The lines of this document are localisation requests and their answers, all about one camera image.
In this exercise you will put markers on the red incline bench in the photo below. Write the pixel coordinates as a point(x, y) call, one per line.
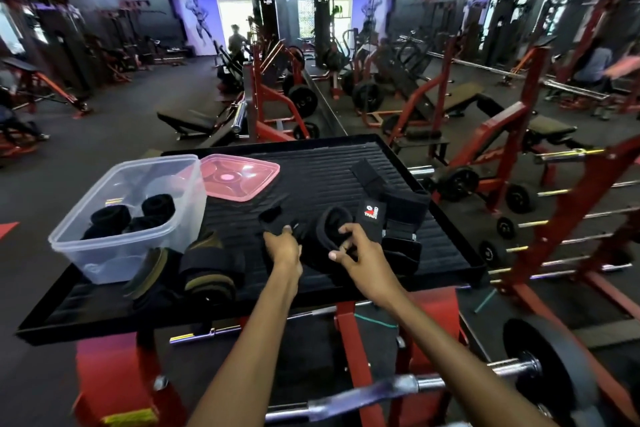
point(510, 131)

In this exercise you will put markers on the rolled black wrap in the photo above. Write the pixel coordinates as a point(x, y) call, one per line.
point(142, 224)
point(111, 219)
point(158, 205)

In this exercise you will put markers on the chrome barbell with gold end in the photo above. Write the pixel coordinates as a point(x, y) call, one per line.
point(565, 155)

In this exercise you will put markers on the purple bodybuilder poster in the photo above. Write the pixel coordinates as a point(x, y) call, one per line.
point(370, 9)
point(200, 16)

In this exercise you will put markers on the chrome barbell on rack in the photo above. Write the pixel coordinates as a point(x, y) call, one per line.
point(540, 223)
point(555, 191)
point(545, 272)
point(530, 246)

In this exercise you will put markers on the chrome barbell with purple grip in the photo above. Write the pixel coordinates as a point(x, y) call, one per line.
point(360, 394)

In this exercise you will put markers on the black weight plate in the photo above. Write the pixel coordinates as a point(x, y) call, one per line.
point(550, 366)

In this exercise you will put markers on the person's right forearm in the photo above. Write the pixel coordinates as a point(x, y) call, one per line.
point(450, 356)

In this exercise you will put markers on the clear plastic container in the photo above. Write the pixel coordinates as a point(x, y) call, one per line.
point(150, 176)

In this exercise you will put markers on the person's right hand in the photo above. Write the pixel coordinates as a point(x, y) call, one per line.
point(367, 264)

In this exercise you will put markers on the thin chrome barbell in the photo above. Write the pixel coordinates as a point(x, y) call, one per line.
point(220, 330)

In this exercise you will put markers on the person's right thumb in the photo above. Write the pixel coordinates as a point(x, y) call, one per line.
point(340, 255)

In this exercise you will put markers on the pink plastic lid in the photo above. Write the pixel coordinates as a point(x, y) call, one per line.
point(237, 176)

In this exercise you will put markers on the black ribbed tray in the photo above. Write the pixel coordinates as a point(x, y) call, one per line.
point(320, 171)

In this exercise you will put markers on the black wrap with olive stripe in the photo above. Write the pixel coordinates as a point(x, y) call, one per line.
point(152, 276)
point(210, 266)

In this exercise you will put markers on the red barbell rack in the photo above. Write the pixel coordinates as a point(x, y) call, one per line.
point(575, 206)

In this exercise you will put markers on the black wrist wrap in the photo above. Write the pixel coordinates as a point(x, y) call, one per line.
point(327, 236)

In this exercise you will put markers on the red and black bench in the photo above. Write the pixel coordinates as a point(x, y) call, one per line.
point(45, 84)

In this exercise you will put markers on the person's left hand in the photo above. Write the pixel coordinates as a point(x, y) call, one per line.
point(286, 254)

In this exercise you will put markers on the person's left forearm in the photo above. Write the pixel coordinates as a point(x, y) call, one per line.
point(250, 356)

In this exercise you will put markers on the red plate-loaded bench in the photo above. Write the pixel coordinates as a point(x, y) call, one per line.
point(430, 91)

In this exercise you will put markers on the red bench stand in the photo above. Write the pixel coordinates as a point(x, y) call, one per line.
point(120, 371)

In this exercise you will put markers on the person's left fingers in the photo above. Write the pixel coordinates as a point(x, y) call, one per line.
point(276, 237)

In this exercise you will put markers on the red plate-loaded machine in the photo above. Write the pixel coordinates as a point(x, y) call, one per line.
point(270, 96)

